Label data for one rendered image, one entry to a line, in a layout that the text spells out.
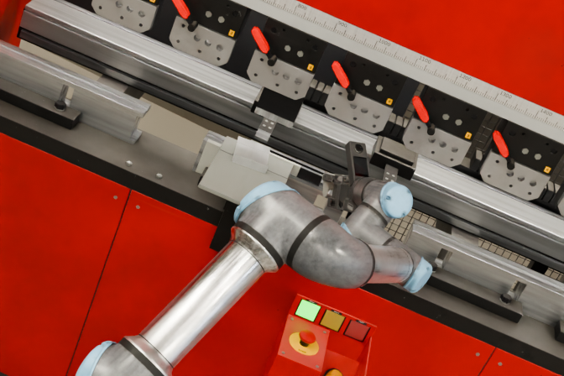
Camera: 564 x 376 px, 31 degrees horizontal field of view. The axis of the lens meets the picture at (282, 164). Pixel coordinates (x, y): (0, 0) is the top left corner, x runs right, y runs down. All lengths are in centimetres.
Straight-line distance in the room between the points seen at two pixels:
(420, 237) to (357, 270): 73
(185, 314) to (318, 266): 25
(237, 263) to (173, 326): 16
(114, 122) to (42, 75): 21
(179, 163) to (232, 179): 27
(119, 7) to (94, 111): 29
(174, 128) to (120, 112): 198
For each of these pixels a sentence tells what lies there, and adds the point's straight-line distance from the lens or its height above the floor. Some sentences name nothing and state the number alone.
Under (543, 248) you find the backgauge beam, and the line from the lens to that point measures 286.
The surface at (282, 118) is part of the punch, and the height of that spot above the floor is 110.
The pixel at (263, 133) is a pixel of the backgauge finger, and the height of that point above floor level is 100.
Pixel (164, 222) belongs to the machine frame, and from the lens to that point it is 253.
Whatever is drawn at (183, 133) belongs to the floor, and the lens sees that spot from 453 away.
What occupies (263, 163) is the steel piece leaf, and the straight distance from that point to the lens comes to 246.
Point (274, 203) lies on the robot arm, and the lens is 183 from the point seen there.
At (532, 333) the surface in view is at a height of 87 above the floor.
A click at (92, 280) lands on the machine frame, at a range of 269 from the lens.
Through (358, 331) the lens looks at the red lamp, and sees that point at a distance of 240.
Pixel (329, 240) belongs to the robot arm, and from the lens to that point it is 180.
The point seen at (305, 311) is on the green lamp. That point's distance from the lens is 239.
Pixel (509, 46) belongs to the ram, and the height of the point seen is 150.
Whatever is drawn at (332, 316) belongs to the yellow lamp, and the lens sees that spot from 239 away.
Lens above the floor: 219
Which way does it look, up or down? 29 degrees down
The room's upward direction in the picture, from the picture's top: 23 degrees clockwise
